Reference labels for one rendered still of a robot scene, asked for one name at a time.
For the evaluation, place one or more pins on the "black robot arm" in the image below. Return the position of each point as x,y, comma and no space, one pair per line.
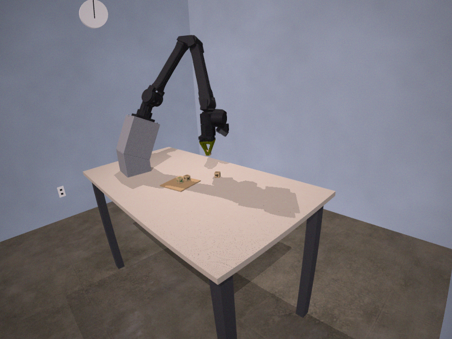
210,115

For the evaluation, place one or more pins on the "tan flat mat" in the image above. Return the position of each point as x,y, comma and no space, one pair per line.
179,187

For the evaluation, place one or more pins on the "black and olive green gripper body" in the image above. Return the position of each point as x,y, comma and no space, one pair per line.
203,137

